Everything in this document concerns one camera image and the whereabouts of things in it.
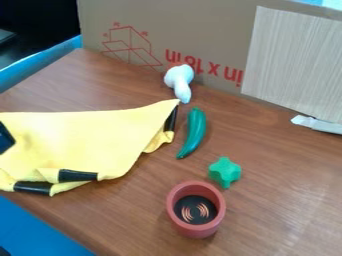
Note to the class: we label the yellow cloth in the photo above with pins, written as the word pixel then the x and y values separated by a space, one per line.
pixel 84 133

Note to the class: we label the green toy pepper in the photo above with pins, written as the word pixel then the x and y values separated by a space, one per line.
pixel 194 131

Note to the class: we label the white toy mushroom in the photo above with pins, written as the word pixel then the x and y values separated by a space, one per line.
pixel 180 80

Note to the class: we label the green toy block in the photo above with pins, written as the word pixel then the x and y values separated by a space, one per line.
pixel 224 171

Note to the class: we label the red toy cup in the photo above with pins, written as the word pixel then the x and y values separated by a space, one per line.
pixel 196 209

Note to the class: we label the cardboard box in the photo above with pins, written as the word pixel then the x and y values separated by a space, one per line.
pixel 187 36

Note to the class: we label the light wooden board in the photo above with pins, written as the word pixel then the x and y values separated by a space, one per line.
pixel 294 63

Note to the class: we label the white paper scrap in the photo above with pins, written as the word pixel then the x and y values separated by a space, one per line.
pixel 316 124

